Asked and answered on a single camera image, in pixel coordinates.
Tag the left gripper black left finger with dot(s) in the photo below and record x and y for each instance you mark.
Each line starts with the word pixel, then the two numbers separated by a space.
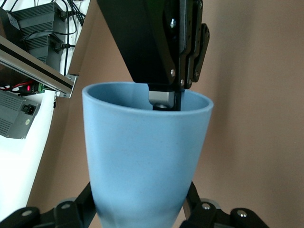
pixel 47 217

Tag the black finned power adapter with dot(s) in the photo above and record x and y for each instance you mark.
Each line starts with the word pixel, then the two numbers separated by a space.
pixel 35 20
pixel 40 48

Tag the circuit board red light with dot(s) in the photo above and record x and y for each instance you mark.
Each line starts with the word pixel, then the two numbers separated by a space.
pixel 33 88

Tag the aluminium frame beam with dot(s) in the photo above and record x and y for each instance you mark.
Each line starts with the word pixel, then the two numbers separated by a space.
pixel 35 69

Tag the grey power supply box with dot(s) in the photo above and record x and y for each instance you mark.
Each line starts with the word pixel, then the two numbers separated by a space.
pixel 14 114

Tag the blue plastic cup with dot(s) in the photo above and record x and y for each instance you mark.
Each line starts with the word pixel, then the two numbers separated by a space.
pixel 142 154

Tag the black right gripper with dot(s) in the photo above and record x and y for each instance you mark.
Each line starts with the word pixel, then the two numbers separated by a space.
pixel 137 40

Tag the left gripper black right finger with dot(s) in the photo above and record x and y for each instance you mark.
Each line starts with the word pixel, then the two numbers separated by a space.
pixel 213 217

